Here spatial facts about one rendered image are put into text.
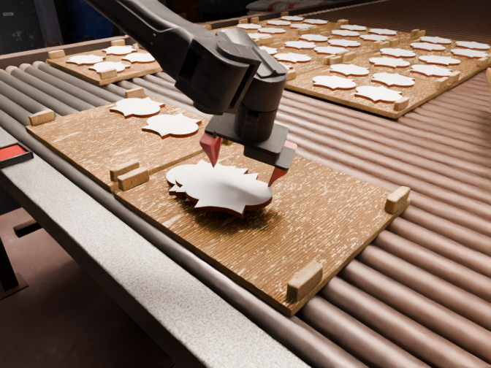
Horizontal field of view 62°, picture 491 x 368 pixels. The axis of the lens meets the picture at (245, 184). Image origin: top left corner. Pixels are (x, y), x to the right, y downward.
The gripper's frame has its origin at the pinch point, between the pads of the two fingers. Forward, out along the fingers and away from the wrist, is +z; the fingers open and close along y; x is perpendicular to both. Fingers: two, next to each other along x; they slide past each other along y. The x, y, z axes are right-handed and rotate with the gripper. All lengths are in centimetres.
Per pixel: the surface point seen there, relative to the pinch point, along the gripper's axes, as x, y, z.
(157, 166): -6.3, 18.3, 13.2
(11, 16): -326, 359, 218
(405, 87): -74, -32, 16
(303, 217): 1.9, -12.0, 3.5
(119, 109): -29, 40, 23
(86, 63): -66, 76, 42
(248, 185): 0.7, -1.7, 1.9
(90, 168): -1.4, 30.6, 15.2
